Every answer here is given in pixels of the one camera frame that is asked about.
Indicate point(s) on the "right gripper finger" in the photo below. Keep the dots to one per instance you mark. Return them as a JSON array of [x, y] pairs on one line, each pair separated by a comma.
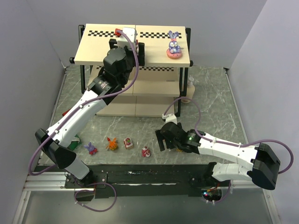
[[160, 140], [170, 145]]

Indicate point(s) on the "beige three-tier shelf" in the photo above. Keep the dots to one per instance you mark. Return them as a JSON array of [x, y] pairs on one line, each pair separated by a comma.
[[159, 81]]

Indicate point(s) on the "cream pump bottle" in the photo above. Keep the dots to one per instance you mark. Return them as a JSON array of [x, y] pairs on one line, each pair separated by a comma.
[[190, 87]]

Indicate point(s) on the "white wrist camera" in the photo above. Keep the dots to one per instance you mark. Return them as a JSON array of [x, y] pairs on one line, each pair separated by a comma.
[[169, 118], [126, 37]]

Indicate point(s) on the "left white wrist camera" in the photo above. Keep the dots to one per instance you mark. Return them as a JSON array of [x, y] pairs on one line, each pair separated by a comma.
[[126, 37]]

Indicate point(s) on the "green and brown plush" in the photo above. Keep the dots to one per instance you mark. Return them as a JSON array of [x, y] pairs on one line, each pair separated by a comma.
[[74, 143]]

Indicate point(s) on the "orange fox toy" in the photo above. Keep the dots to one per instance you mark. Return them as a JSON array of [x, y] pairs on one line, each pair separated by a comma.
[[112, 144]]

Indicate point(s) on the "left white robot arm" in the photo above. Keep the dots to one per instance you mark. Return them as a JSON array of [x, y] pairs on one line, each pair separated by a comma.
[[111, 81]]

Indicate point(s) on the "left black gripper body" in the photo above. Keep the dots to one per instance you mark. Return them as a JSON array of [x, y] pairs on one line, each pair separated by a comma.
[[141, 54]]

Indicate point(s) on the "strawberry cake slice toy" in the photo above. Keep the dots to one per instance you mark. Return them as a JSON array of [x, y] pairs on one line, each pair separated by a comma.
[[128, 143]]

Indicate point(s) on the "purple bunny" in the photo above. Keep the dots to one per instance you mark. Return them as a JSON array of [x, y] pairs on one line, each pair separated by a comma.
[[91, 148], [174, 51]]

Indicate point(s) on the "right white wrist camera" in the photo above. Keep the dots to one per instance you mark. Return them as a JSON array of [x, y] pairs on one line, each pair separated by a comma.
[[169, 118]]

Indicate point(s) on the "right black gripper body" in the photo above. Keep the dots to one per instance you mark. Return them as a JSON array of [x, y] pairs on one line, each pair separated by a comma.
[[160, 140]]

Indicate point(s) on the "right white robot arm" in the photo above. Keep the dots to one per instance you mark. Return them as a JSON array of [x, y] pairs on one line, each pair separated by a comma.
[[258, 164]]

